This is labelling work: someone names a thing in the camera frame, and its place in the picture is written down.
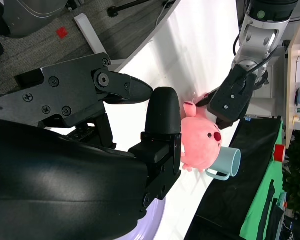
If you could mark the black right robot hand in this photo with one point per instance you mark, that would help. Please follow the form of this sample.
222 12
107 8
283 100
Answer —
65 175

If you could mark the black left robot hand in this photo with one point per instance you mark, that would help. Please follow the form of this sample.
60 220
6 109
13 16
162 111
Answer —
230 100

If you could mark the pink plush beaver doll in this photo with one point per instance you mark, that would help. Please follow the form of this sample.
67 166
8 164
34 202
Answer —
200 142

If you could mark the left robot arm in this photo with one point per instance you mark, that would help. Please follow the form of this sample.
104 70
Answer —
257 37

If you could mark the purple round plate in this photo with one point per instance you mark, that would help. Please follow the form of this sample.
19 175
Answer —
152 220

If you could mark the light blue mug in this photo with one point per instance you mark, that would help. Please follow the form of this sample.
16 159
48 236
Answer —
227 160

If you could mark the wooden shelf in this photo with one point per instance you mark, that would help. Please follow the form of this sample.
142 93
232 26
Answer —
297 75

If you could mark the black backdrop cloth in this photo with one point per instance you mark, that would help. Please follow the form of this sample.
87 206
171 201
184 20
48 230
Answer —
227 195

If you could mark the green cloth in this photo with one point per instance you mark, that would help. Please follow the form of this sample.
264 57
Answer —
262 190

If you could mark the green potted plant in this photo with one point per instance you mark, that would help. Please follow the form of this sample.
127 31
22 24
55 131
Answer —
298 175

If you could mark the black swivel chair base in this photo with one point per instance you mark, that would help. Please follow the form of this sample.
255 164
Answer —
122 7

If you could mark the red square floor marker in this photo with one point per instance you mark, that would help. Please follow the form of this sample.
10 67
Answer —
62 32

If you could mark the white table leg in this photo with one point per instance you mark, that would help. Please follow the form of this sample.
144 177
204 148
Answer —
90 32

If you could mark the grey robot body shell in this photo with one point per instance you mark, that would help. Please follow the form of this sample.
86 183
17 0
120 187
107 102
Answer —
32 15

